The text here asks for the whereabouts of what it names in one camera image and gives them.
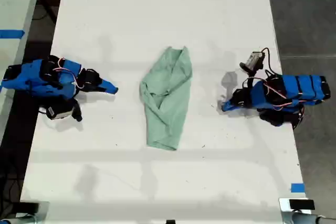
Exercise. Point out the short black camera stalk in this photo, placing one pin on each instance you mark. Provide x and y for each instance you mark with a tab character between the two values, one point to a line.
250	78
77	111

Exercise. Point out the pale green T-shirt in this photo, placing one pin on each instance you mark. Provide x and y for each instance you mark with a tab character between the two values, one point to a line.
165	98

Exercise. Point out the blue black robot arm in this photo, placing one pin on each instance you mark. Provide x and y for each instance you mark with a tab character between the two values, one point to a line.
34	79
294	90

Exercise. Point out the short blue tape strip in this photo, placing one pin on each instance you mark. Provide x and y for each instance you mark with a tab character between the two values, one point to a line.
298	187

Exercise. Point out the grey metal pipe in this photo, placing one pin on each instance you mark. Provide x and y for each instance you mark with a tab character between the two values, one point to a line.
312	219

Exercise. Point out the black camera box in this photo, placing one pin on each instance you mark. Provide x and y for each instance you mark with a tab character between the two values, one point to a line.
59	111
253	61

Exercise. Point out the long blue tape strip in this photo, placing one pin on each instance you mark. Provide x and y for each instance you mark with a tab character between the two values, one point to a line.
11	34

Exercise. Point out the small black box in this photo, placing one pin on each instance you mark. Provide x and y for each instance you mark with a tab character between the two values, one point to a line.
29	207
302	204

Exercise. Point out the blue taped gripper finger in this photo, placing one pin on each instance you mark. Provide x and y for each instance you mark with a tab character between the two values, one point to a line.
105	91
241	108
229	104
109	85

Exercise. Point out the grey side table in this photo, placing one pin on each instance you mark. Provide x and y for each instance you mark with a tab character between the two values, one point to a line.
15	11

